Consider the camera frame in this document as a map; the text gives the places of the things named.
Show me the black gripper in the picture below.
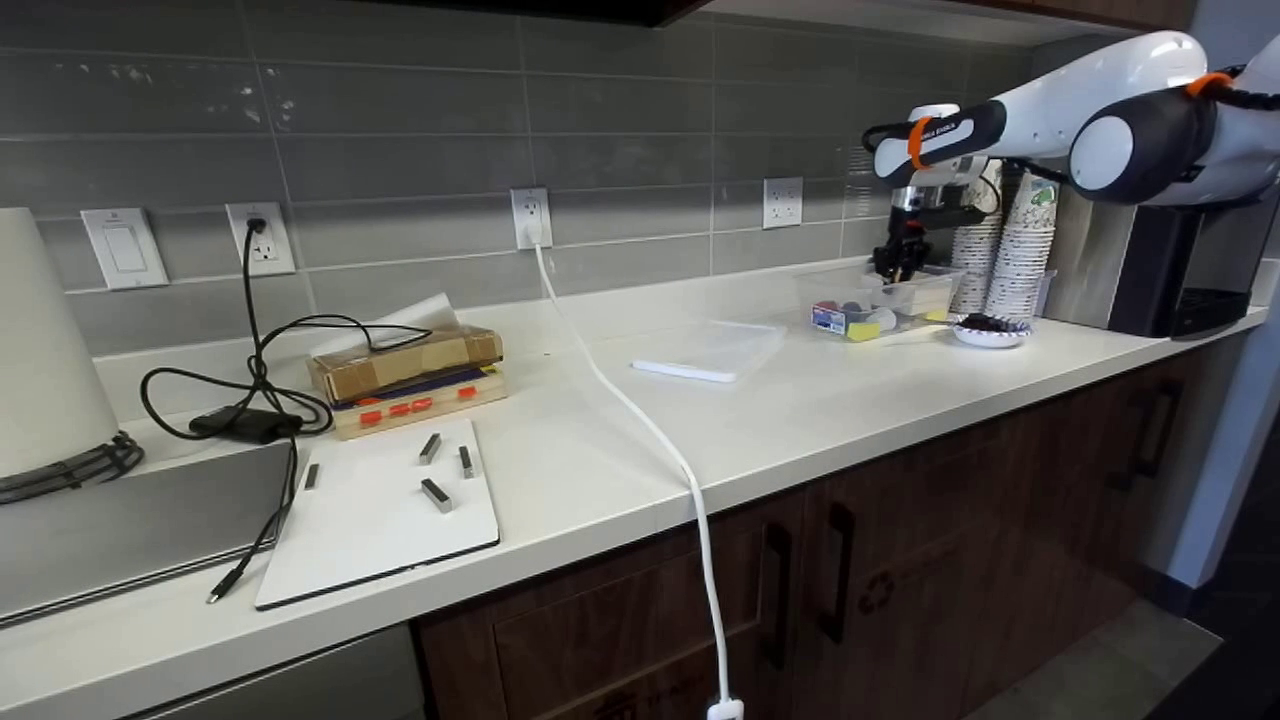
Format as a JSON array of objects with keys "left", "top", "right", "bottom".
[{"left": 872, "top": 175, "right": 954, "bottom": 283}]

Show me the clear plastic container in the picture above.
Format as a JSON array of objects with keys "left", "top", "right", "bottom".
[{"left": 804, "top": 262, "right": 963, "bottom": 349}]

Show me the box with orange labels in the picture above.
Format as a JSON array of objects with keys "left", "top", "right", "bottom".
[{"left": 322, "top": 369, "right": 516, "bottom": 446}]

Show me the brown cardboard box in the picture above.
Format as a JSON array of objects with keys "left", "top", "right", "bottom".
[{"left": 302, "top": 319, "right": 506, "bottom": 407}]

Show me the patterned paper cup stack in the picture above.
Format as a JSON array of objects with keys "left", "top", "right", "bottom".
[
  {"left": 948, "top": 175, "right": 1007, "bottom": 319},
  {"left": 988, "top": 164, "right": 1069, "bottom": 328}
]

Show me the blue toy piece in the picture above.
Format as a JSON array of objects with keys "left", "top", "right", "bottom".
[{"left": 808, "top": 296, "right": 854, "bottom": 339}]

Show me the patterned bowl with dark contents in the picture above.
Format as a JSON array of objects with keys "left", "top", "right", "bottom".
[{"left": 945, "top": 310, "right": 1037, "bottom": 358}]

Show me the clear plastic bag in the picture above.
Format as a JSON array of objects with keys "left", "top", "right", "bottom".
[{"left": 628, "top": 315, "right": 788, "bottom": 390}]

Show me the dark wooden lower cabinet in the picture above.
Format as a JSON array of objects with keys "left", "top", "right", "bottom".
[{"left": 406, "top": 337, "right": 1234, "bottom": 720}]

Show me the black coffee machine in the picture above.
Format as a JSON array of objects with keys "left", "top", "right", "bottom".
[{"left": 1102, "top": 183, "right": 1280, "bottom": 339}]

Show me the white paper sheet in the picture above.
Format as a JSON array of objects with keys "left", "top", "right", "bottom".
[{"left": 362, "top": 290, "right": 463, "bottom": 358}]

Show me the white flat board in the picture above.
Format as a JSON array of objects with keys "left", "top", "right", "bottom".
[{"left": 247, "top": 418, "right": 503, "bottom": 618}]

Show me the steel dishwasher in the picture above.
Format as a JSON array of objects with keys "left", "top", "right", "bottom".
[{"left": 125, "top": 619, "right": 433, "bottom": 720}]

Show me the steel sink basin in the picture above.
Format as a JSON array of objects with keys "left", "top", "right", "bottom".
[{"left": 0, "top": 435, "right": 300, "bottom": 634}]

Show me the white paper towel roll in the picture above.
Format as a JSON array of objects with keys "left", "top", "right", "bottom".
[{"left": 0, "top": 203, "right": 125, "bottom": 485}]

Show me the white wall outlet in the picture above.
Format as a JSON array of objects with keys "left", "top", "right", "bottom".
[
  {"left": 506, "top": 183, "right": 561, "bottom": 256},
  {"left": 754, "top": 174, "right": 808, "bottom": 238},
  {"left": 218, "top": 195, "right": 300, "bottom": 282}
]

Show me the white power cable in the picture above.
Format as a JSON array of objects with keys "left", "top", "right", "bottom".
[{"left": 525, "top": 230, "right": 748, "bottom": 720}]

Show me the black cabinet handle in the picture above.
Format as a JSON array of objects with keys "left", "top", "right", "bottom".
[
  {"left": 761, "top": 520, "right": 795, "bottom": 677},
  {"left": 811, "top": 501, "right": 859, "bottom": 650},
  {"left": 1127, "top": 378, "right": 1185, "bottom": 493}
]

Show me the black cable with adapter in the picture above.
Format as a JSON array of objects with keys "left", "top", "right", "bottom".
[{"left": 137, "top": 211, "right": 440, "bottom": 609}]

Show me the white light switch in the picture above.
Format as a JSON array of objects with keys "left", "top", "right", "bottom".
[{"left": 77, "top": 203, "right": 176, "bottom": 296}]

